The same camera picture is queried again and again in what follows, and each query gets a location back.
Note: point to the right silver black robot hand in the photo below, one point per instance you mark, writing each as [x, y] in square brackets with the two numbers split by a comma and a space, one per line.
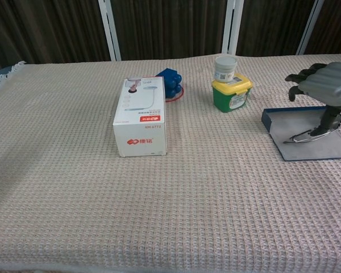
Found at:
[329, 85]

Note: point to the thin-framed eyeglasses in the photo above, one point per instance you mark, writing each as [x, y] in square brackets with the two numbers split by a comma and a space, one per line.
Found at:
[304, 138]

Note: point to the white partition frame post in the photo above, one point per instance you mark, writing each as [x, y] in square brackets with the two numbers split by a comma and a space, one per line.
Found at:
[232, 28]
[309, 28]
[110, 31]

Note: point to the green tub yellow lid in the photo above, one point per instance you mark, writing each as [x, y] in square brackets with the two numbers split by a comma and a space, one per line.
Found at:
[224, 99]

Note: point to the small white jar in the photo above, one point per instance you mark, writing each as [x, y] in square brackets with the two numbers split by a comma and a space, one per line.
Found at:
[224, 68]

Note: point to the white lamp carton box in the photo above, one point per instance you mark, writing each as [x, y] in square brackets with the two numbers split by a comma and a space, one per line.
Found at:
[142, 133]

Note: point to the beige waffle fringed cloth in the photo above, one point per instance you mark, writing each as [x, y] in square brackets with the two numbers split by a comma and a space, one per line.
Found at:
[187, 199]

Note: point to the blue plastic toy block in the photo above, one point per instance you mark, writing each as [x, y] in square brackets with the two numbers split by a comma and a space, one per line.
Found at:
[172, 81]

